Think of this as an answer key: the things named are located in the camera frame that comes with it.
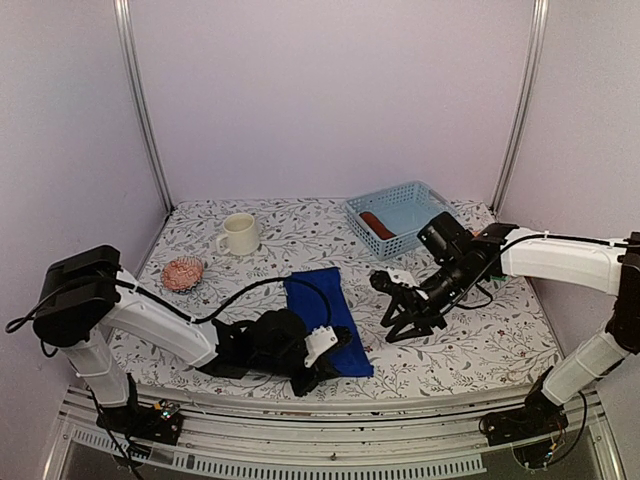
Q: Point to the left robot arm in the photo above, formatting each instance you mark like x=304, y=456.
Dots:
x=88, y=290

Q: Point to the light blue plastic basket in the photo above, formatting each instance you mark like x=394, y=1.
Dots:
x=403, y=210

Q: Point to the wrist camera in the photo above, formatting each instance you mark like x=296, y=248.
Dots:
x=382, y=282
x=322, y=340

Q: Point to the cream ceramic mug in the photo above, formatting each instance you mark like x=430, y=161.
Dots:
x=240, y=235

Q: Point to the red patterned small bowl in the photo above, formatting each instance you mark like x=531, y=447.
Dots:
x=182, y=274

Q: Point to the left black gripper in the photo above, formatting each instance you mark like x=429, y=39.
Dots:
x=324, y=369

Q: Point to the aluminium frame post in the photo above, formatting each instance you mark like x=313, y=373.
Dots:
x=531, y=68
x=124, y=26

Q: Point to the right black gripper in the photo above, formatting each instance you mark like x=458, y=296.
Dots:
x=416, y=305

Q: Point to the brown towel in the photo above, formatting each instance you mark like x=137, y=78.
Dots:
x=373, y=222

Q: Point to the right aluminium frame post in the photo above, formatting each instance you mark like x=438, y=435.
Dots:
x=531, y=68

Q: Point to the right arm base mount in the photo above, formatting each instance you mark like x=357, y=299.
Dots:
x=536, y=417

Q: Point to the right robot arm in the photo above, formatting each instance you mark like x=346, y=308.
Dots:
x=501, y=249

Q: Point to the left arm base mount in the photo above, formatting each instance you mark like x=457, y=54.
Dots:
x=160, y=423

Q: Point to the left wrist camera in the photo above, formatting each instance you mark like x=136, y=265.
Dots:
x=322, y=340

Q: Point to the blue towel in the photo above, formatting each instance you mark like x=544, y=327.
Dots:
x=316, y=297

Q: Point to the front aluminium rail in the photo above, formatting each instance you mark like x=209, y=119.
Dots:
x=230, y=437

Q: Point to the left aluminium frame post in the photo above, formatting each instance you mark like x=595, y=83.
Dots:
x=124, y=26

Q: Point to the floral table mat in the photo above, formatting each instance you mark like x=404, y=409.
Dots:
x=506, y=343

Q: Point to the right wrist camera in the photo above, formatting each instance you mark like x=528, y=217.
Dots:
x=382, y=282

